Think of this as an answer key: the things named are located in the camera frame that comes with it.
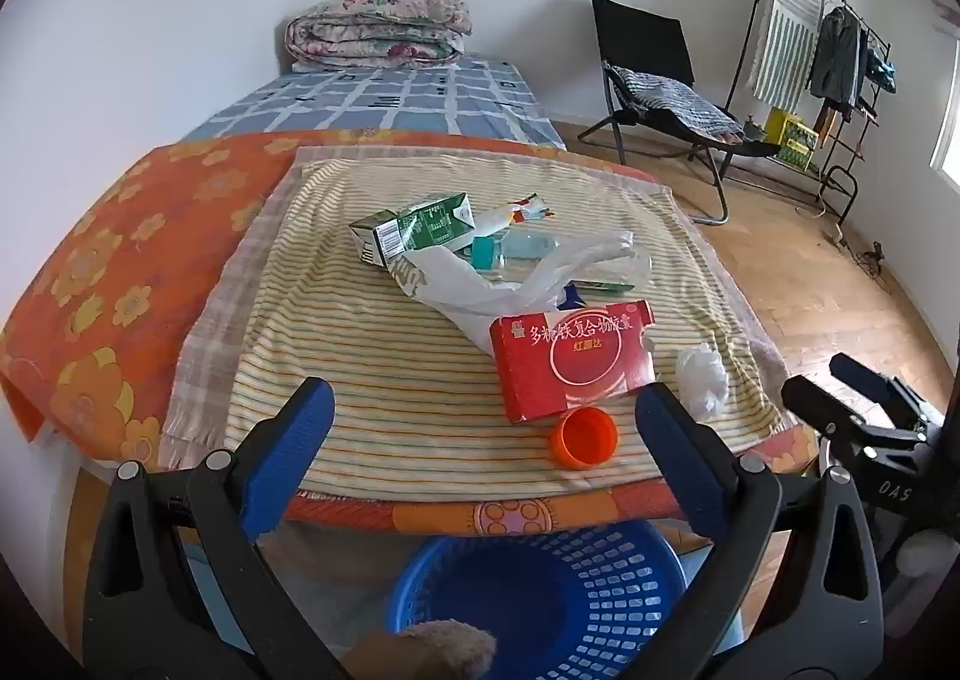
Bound grey woven chair cushion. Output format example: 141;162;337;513
607;66;745;143

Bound dark hanging jacket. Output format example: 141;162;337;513
806;5;871;123

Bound green milk carton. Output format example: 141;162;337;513
349;194;476;274

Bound clear plastic bottle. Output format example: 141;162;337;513
471;233;565;276

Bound brown fuzzy cloth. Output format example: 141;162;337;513
341;618;498;680

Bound white snack wrapper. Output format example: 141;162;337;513
469;194;557;253

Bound black drying rack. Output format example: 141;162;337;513
724;0;895;229

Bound teal hanging garment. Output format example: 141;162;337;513
866;42;901;96

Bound folded floral quilt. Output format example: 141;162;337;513
283;0;474;74

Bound striped yellow towel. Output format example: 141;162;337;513
161;143;788;505

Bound yellow plastic crate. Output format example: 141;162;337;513
763;107;821;171

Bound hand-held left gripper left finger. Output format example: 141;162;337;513
82;376;353;680

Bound crumpled white tissue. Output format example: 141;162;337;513
675;342;731;423

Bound blue checked bed sheet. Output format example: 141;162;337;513
176;53;568;152

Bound orange floral blanket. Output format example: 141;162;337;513
0;128;820;538

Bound floor cables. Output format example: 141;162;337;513
825;222;891;285

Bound window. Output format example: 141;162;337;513
930;0;960;191

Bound black folding chair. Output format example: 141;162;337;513
577;0;782;226

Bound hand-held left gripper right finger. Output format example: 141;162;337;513
634;380;886;680

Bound white plastic bag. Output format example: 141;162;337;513
405;230;655;351

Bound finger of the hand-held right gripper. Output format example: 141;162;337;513
780;375;905;482
829;352;947;430

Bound orange bottle cap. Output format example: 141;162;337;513
549;406;620;471

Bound red cardboard box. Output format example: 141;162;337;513
489;299;656;424

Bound blue plastic basket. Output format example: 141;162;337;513
386;519;743;680

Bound green striped hanging towel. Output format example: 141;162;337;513
750;0;830;115

